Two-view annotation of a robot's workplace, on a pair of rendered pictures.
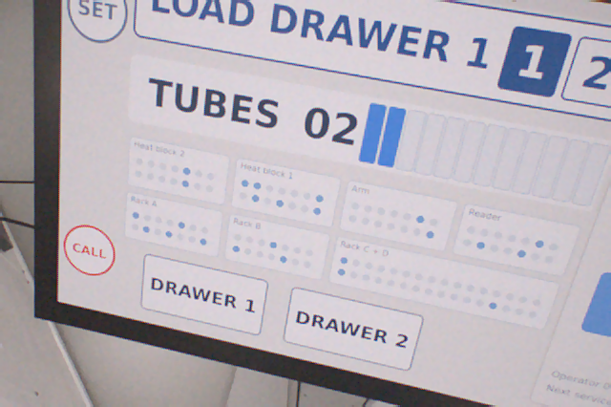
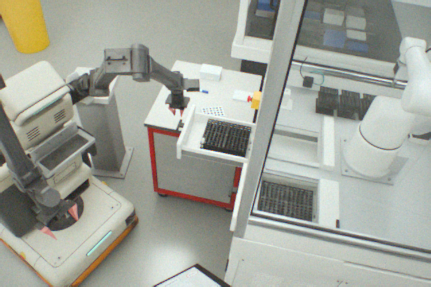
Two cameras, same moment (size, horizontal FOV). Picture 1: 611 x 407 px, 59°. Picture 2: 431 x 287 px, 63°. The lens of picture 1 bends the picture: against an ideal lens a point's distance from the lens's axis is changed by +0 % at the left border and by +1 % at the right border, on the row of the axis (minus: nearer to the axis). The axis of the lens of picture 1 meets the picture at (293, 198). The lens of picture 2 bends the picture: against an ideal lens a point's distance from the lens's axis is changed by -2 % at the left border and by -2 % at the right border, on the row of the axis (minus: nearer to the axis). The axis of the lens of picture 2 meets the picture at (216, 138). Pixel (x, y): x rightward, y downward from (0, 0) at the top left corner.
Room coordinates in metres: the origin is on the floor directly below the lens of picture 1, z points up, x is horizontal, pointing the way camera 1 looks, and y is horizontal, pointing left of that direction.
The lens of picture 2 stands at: (0.52, -0.16, 2.16)
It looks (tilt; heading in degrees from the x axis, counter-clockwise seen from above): 47 degrees down; 134
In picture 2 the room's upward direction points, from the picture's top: 6 degrees clockwise
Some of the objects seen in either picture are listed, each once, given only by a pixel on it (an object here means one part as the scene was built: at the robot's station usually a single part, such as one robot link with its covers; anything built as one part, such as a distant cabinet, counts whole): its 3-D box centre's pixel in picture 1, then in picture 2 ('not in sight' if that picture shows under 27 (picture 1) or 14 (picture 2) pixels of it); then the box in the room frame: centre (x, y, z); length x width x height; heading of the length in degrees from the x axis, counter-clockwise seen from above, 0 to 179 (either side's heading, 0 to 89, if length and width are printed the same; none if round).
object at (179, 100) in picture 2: not in sight; (177, 96); (-0.46, 0.59, 1.11); 0.10 x 0.07 x 0.07; 35
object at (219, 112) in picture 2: not in sight; (212, 114); (-0.53, 0.88, 0.78); 0.12 x 0.08 x 0.04; 59
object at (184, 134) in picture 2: not in sight; (186, 131); (-0.45, 0.63, 0.87); 0.29 x 0.02 x 0.11; 126
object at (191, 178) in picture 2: not in sight; (205, 140); (-0.67, 0.98, 0.38); 0.62 x 0.58 x 0.76; 126
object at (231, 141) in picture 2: not in sight; (225, 139); (-0.29, 0.75, 0.87); 0.22 x 0.18 x 0.06; 36
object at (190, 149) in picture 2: not in sight; (227, 140); (-0.28, 0.75, 0.86); 0.40 x 0.26 x 0.06; 36
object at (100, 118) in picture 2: not in sight; (102, 126); (-1.22, 0.50, 0.38); 0.30 x 0.30 x 0.76; 43
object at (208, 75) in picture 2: not in sight; (211, 72); (-0.82, 1.13, 0.79); 0.13 x 0.09 x 0.05; 37
